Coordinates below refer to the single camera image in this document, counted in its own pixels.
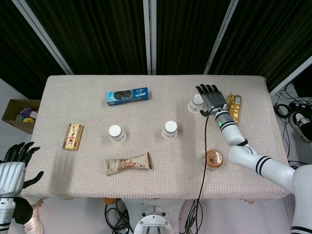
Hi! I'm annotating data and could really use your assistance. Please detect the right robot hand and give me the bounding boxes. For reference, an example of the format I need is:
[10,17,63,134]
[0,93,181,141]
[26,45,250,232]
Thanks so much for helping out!
[195,84,229,117]

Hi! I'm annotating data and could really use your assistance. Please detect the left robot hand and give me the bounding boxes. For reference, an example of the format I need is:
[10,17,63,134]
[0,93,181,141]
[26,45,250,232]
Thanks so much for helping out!
[0,141,45,198]

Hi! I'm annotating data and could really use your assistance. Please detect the white paper cup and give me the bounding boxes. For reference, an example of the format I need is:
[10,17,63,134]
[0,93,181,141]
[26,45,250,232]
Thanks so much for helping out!
[108,124,127,144]
[187,93,205,114]
[161,120,178,140]

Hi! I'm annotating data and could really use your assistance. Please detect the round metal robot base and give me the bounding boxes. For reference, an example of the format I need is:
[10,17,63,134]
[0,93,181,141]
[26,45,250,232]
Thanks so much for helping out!
[133,205,173,234]

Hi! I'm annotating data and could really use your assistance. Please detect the gold foil snack package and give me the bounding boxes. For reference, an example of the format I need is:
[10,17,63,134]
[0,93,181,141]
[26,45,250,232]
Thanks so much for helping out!
[226,93,242,124]

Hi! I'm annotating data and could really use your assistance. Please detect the pink white shoe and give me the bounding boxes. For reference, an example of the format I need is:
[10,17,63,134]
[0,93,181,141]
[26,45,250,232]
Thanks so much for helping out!
[23,207,45,234]

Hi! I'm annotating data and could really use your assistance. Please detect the open cardboard box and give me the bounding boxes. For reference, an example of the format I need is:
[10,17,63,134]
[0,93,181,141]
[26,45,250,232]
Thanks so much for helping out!
[1,98,41,135]

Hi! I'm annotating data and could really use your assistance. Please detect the clear tub of rubber bands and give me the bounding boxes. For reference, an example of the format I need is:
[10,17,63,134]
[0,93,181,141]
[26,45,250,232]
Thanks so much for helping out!
[202,148,225,171]

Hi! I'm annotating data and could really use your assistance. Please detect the dark curtain panel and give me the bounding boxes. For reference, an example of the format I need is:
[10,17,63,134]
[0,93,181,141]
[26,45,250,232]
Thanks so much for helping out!
[156,0,231,75]
[25,0,148,75]
[209,0,312,91]
[0,0,67,100]

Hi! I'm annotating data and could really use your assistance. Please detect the brown yellow chocolate box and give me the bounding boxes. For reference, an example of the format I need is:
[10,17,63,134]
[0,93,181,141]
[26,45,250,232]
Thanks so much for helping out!
[62,123,84,151]

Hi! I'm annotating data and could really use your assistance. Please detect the blue cookie box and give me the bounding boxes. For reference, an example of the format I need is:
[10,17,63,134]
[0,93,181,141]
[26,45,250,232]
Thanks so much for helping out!
[105,87,151,106]

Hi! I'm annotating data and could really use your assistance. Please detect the black monitor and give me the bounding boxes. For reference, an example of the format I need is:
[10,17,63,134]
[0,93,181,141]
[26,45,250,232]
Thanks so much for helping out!
[292,70,312,98]

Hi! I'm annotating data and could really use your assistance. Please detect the black and white sneaker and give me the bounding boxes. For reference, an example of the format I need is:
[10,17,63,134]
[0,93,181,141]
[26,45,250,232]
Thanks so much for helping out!
[289,111,312,143]

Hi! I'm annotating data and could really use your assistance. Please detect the beige woven tablecloth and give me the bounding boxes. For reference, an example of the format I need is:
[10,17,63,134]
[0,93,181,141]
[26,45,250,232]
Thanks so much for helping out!
[20,75,291,203]

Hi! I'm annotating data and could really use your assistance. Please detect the beige illustrated snack bag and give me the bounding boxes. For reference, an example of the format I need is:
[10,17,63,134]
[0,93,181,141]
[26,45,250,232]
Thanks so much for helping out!
[105,152,153,176]

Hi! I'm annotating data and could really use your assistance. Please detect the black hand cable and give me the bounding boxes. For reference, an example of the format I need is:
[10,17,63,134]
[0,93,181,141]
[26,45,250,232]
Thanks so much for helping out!
[185,113,211,234]

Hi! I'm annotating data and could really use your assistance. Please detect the white frame post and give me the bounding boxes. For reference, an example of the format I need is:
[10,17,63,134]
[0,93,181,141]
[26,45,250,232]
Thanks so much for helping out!
[143,0,157,75]
[203,0,240,75]
[269,55,312,96]
[11,0,74,75]

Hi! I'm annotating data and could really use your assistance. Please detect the black floor cable bundle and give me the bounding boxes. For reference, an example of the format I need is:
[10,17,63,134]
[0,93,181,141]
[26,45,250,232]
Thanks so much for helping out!
[273,82,312,169]

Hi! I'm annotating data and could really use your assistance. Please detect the black cable tangle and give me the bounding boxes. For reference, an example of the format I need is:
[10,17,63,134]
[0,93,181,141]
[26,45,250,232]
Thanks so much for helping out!
[104,198,134,234]

